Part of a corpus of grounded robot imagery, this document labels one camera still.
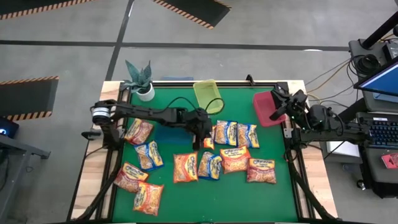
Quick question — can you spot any coiled black cable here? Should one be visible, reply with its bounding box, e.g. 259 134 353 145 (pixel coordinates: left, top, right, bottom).
354 53 380 75

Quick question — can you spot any blue plastic bin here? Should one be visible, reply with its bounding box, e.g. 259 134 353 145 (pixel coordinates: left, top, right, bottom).
154 123 195 146

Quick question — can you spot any white plant pot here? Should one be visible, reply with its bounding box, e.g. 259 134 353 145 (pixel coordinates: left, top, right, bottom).
136 82 155 103

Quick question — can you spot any blue flat object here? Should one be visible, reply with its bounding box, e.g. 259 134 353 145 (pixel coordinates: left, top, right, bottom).
160 75 194 82

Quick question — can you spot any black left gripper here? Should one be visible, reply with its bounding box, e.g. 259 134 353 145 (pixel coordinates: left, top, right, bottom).
185 108 214 151

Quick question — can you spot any blue Maruchan noodle packet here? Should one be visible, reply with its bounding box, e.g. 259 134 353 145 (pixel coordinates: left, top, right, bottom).
197 151 223 182
236 123 261 149
214 119 238 147
134 140 165 172

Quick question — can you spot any small red flat object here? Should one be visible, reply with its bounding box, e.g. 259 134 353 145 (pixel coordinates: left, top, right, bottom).
381 152 398 170

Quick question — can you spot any black computer keyboard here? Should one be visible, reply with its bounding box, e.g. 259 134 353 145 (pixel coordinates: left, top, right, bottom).
368 118 398 147

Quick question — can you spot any white paper sheet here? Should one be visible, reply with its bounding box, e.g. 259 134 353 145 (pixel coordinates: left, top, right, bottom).
325 140 361 159

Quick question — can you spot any grey side desk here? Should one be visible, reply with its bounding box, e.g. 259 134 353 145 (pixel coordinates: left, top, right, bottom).
0 133 51 224

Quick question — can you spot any computer monitor blue screen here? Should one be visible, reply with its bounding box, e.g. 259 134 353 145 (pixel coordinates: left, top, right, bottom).
356 57 398 98

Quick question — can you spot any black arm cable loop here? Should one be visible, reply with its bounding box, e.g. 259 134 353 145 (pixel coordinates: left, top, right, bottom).
164 96 225 115

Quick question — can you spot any black device blue light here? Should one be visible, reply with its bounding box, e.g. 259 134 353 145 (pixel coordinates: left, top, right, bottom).
0 116 20 140

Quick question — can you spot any black hazard-striped floor mat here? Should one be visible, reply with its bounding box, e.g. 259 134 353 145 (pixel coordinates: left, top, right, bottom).
0 75 60 122
151 0 233 30
0 0 94 21

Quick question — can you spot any green table mat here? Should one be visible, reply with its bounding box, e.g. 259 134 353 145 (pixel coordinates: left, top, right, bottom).
111 86 299 223

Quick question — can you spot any black clamp mount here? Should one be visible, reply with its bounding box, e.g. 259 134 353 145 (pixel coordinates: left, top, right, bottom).
80 129 103 141

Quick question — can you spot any grey computer cart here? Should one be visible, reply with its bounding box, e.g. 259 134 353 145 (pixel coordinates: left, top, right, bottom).
348 39 398 200

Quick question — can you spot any black stand pole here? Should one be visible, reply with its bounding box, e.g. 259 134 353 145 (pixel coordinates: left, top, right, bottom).
360 11 398 50

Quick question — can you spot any pink plastic bin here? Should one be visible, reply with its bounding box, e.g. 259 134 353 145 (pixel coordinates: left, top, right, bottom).
252 90 289 128

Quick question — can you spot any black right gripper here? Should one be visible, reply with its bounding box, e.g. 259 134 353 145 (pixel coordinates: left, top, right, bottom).
269 88 309 126

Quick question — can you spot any green snake plant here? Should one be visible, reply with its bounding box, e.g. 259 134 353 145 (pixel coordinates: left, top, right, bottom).
123 60 153 94

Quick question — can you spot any red Maruchan noodle packet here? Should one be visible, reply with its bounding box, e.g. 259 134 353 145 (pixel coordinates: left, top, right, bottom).
246 157 277 185
113 161 149 194
124 118 155 146

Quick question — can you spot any yellow plastic bin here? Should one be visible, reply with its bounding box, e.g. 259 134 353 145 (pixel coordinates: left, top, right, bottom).
192 78 225 115

